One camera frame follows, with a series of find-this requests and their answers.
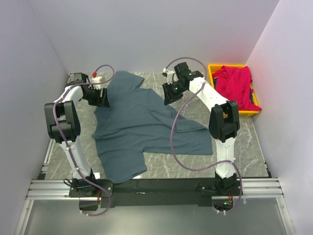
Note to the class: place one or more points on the blue-grey t-shirt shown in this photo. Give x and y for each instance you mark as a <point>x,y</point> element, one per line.
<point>137,121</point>

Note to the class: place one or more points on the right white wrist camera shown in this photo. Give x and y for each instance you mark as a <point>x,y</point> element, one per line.
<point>169,74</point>

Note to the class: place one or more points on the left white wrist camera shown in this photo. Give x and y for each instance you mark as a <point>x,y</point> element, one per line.
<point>97,80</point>

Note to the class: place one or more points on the black base beam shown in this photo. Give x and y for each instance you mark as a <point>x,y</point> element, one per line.
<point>151,192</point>

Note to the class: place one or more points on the red t-shirt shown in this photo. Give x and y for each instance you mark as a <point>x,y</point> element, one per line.
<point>236,88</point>

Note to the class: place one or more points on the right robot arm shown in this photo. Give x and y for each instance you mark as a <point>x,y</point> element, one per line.
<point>223,123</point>

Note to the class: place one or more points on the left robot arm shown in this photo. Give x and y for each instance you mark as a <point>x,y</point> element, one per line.
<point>64,127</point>

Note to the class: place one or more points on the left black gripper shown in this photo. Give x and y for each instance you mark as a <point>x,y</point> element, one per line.
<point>102,101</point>

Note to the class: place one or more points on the aluminium rail frame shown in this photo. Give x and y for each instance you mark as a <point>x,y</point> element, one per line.
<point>157,207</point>

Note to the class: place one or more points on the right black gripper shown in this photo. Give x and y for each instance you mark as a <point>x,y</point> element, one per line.
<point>168,97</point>

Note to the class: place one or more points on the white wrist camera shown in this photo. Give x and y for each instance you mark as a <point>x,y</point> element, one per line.
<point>169,74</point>
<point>97,80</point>

